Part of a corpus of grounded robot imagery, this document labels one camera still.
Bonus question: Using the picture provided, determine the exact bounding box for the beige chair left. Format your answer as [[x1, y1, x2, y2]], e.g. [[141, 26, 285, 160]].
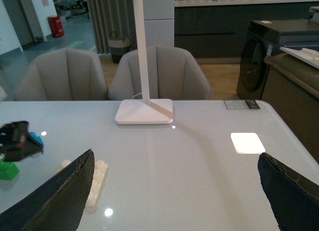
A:
[[13, 48, 108, 101]]

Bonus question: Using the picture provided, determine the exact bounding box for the black white table label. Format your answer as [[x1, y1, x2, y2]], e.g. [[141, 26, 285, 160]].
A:
[[224, 100, 260, 109]]

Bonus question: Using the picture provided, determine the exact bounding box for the blue toy brick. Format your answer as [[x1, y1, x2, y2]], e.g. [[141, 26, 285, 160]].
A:
[[28, 132, 44, 146]]

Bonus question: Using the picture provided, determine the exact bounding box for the white tray with bricks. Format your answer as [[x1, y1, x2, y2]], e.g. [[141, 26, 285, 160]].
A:
[[280, 47, 319, 69]]

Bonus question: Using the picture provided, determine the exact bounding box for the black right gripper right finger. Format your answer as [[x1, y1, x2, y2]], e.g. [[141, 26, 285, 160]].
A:
[[258, 152, 319, 231]]

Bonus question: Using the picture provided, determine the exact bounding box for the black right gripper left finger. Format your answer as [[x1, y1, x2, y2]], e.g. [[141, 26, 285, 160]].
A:
[[0, 149, 95, 231]]

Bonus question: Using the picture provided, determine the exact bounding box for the dark washing machine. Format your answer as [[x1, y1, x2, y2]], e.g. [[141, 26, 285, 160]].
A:
[[236, 19, 319, 100]]

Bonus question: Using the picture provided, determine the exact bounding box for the brown covered box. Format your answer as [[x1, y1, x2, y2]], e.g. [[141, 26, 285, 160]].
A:
[[262, 53, 319, 161]]

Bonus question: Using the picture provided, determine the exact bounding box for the white drawer cabinet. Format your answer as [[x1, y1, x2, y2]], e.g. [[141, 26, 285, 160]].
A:
[[143, 0, 174, 47]]

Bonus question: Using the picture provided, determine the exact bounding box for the beige chair right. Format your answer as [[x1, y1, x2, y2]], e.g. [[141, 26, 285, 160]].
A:
[[109, 46, 212, 101]]

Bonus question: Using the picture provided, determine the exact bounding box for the woven laundry basket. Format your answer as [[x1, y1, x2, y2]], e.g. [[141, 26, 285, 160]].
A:
[[108, 31, 131, 64]]

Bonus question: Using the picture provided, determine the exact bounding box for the white studded base plate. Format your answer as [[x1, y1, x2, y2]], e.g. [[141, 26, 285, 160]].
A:
[[56, 159, 110, 208]]

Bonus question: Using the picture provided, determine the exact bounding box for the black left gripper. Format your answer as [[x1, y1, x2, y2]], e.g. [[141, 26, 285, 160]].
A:
[[0, 120, 44, 162]]

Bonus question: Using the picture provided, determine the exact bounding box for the dark kitchen counter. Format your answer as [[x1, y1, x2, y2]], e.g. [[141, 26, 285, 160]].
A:
[[174, 0, 319, 59]]

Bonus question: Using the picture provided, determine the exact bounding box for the beige chair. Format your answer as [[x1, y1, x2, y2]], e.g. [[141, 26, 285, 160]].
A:
[[13, 48, 108, 101], [109, 46, 212, 101]]

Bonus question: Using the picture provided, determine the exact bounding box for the green toy brick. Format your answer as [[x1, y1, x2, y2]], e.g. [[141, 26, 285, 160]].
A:
[[0, 159, 19, 180]]

